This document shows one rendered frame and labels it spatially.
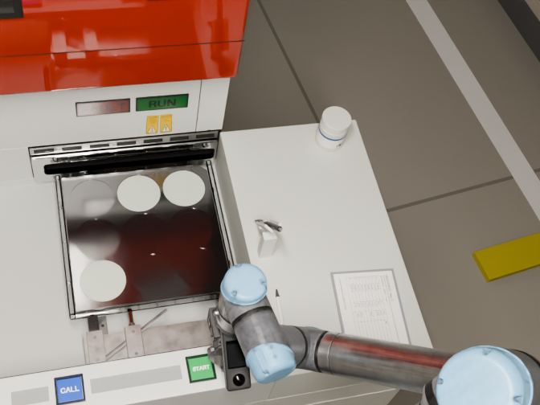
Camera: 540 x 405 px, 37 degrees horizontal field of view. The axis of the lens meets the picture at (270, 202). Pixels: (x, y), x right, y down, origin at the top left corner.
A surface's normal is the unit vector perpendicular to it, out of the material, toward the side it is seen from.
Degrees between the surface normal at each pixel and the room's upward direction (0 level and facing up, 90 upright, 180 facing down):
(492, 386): 38
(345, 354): 43
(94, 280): 0
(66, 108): 90
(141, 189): 0
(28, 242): 0
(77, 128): 90
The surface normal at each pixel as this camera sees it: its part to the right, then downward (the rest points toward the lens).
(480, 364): -0.44, -0.26
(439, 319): 0.14, -0.52
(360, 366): -0.57, 0.18
